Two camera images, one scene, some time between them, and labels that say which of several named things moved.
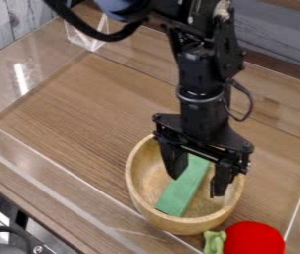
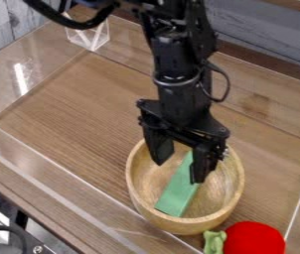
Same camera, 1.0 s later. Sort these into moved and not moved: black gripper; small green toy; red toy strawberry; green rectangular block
Moved: black gripper
Not moved: green rectangular block; red toy strawberry; small green toy
